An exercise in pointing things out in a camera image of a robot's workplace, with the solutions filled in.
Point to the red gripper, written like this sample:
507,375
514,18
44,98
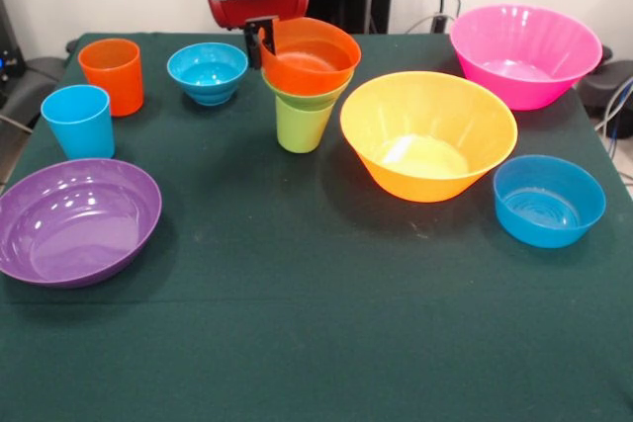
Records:
257,7

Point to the light blue stepped bowl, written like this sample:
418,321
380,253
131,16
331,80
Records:
207,71

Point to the green plastic cup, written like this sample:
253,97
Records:
297,130

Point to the large yellow-orange bowl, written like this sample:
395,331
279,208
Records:
425,120

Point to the blue plastic cup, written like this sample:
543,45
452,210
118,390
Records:
81,130

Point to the blue round bowl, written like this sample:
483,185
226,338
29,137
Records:
549,214

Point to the green stepped bowl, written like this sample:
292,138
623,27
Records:
309,98

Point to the black computer case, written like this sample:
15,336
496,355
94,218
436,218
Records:
10,56

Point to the dark green tablecloth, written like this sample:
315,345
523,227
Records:
346,343

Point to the orange plastic cup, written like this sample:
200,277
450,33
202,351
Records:
116,86

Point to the black power adapter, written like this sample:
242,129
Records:
438,23

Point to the large pink bowl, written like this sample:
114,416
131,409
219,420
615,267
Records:
524,46

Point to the orange round bowl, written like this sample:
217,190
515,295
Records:
306,78

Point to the large purple bowl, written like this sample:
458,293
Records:
74,224

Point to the black equipment base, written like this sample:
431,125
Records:
610,83

